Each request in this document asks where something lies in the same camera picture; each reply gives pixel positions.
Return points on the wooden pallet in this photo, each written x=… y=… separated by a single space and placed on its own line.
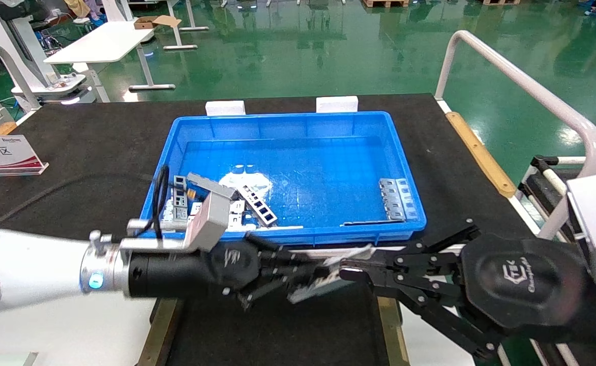
x=501 y=2
x=384 y=3

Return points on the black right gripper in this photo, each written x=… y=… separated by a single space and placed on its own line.
x=524 y=287

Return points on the blue plastic parts bin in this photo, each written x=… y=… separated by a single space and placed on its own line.
x=318 y=152

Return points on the perforated metal plate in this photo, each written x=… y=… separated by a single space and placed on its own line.
x=409 y=198
x=390 y=198

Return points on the cardboard box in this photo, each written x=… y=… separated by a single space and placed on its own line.
x=150 y=22

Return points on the long grey metal bar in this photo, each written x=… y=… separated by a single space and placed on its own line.
x=211 y=185

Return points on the white foam block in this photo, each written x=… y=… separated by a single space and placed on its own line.
x=225 y=108
x=336 y=104

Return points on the small white metal bracket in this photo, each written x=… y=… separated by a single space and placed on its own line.
x=168 y=216

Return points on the white table leg frame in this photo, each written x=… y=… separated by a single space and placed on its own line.
x=178 y=47

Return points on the yellow garment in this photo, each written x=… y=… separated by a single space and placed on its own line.
x=77 y=7

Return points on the brass strip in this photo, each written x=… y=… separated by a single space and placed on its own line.
x=163 y=330
x=392 y=330

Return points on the slotted grey metal bracket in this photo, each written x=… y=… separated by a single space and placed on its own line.
x=310 y=292

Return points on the acrylic sign with red stripe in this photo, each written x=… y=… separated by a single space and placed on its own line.
x=3 y=155

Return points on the white tubular railing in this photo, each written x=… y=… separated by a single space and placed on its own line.
x=26 y=90
x=532 y=89

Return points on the white table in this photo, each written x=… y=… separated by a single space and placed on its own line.
x=105 y=43

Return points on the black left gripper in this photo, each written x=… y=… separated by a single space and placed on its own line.
x=186 y=274

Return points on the flat white slotted plate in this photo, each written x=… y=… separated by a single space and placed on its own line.
x=234 y=219
x=237 y=206

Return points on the yellow wooden edge strip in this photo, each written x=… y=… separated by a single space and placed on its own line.
x=481 y=155
x=3 y=128

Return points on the short thin metal strip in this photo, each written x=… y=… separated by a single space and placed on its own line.
x=374 y=222

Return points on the grey slotted channel bracket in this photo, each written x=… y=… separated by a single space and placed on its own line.
x=179 y=195

